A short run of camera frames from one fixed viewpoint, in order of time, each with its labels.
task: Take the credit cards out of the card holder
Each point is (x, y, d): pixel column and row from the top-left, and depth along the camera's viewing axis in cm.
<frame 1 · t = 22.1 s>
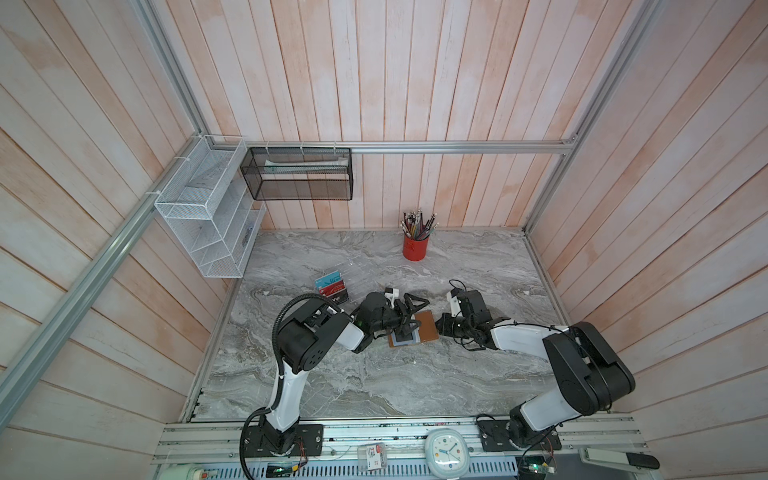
left hand: (428, 316, 88), fingers open
right hand: (436, 322, 94), fingers closed
clear acrylic card display stand: (332, 286, 98), point 7 cm above the table
red VIP card: (332, 288, 98), point 6 cm above the table
black VIP card: (339, 297, 99), point 3 cm above the table
red metal pencil bucket: (414, 250, 107), point 7 cm above the table
bundle of coloured pencils: (413, 224, 101), point 18 cm above the table

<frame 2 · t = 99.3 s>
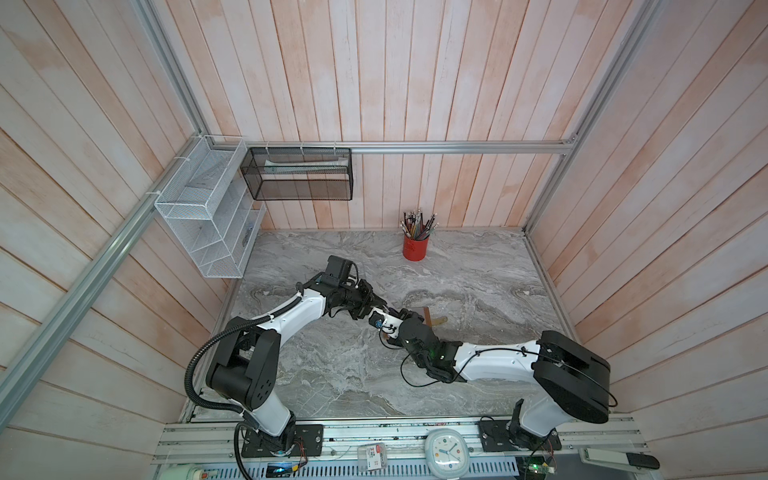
left hand: (388, 306, 83), fingers closed
right hand: (393, 307, 84), fingers closed
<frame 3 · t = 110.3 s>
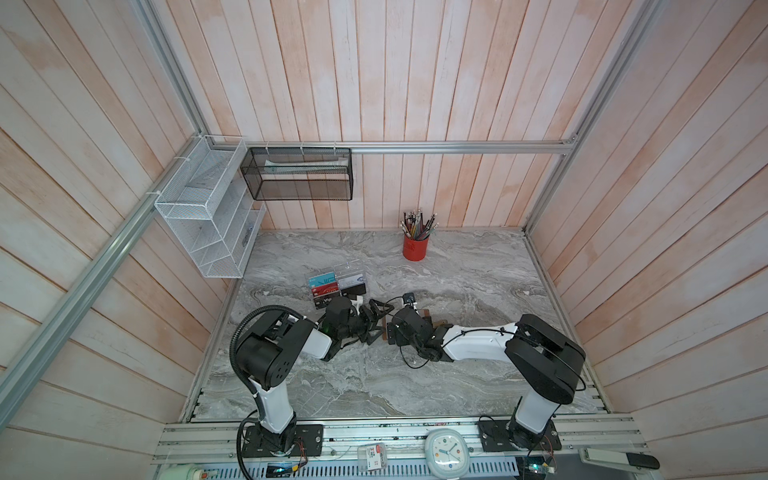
left hand: (392, 321, 89), fingers open
right hand: (400, 324, 93), fingers open
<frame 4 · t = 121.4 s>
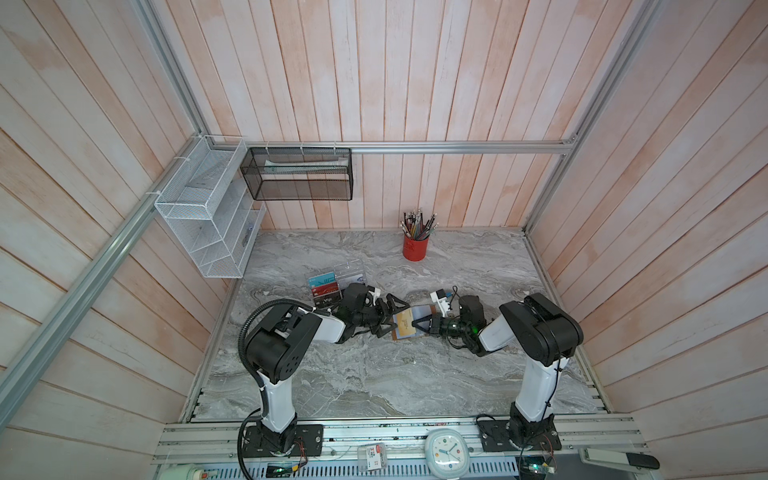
left hand: (405, 319, 89), fingers open
right hand: (413, 324, 92), fingers closed
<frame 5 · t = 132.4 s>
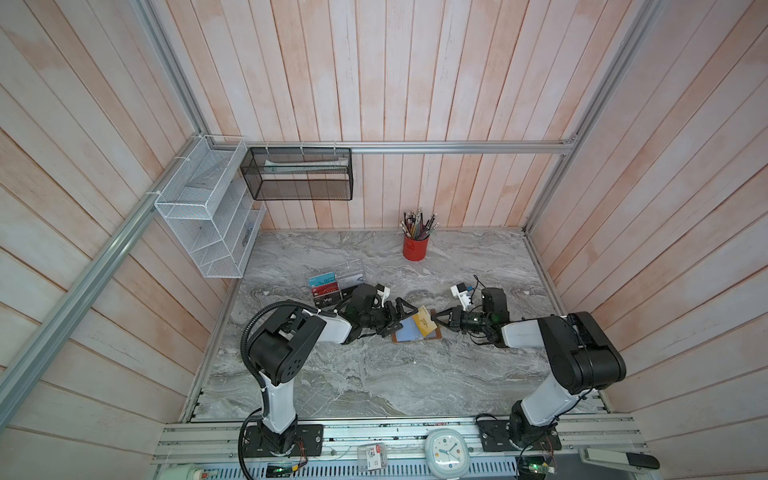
left hand: (411, 322, 89), fingers open
right hand: (433, 317, 90), fingers closed
